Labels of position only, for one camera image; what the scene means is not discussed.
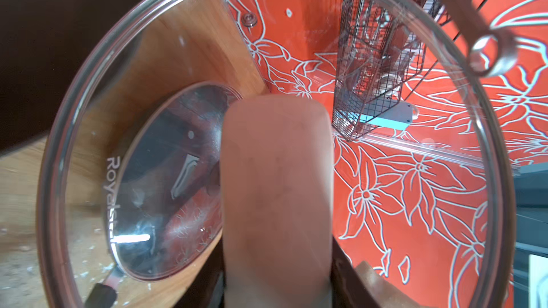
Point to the glass pot lid black knob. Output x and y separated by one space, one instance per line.
167 179

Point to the glass lid white handle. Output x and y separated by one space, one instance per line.
193 162

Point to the black frying pan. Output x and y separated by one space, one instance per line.
102 293

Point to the light blue bottle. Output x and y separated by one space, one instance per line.
398 117

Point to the black wire basket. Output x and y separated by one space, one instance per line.
377 55

